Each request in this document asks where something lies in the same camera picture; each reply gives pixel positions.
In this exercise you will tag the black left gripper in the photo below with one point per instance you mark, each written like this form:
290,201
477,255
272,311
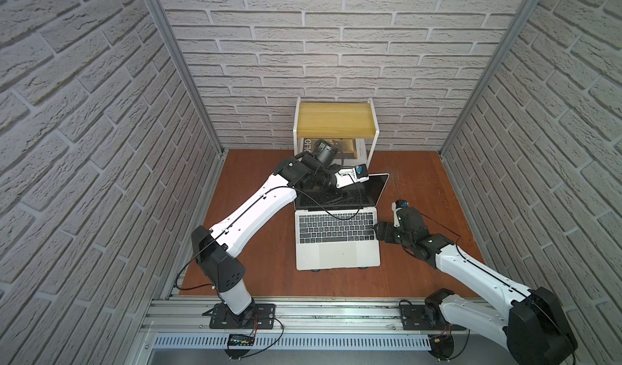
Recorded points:
323,181

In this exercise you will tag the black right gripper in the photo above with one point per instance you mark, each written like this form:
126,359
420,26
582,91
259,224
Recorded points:
382,228

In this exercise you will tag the silver laptop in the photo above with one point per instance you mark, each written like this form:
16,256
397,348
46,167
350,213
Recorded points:
336,230

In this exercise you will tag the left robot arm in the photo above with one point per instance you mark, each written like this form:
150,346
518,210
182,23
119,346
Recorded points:
216,249

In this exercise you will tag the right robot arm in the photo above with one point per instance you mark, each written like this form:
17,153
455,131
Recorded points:
529,323

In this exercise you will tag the white metal side table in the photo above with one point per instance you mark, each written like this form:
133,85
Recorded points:
337,120

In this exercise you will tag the right controller board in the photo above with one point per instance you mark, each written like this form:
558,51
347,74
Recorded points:
441,347

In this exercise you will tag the controller board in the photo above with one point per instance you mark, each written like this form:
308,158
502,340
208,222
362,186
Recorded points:
441,347
240,340

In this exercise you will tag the left controller board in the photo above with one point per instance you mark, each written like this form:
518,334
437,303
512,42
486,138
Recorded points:
240,340

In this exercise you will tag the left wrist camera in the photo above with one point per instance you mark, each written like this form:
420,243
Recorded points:
351,175

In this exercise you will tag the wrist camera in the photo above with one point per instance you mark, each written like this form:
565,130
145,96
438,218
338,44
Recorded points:
351,175
398,205

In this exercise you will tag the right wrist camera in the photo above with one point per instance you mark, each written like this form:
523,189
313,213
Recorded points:
398,205

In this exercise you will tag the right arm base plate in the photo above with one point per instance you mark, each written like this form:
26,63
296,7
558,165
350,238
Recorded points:
424,317

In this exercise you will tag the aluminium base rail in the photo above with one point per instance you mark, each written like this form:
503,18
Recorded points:
309,330

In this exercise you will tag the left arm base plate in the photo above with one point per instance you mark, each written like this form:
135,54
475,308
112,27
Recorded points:
257,316

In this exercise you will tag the aluminium corner post left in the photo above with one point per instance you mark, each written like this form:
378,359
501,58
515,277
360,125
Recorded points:
170,41

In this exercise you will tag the aluminium corner post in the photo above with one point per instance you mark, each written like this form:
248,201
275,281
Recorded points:
170,41
525,10

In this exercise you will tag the aluminium corner post right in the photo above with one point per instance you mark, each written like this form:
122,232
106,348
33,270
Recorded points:
525,10

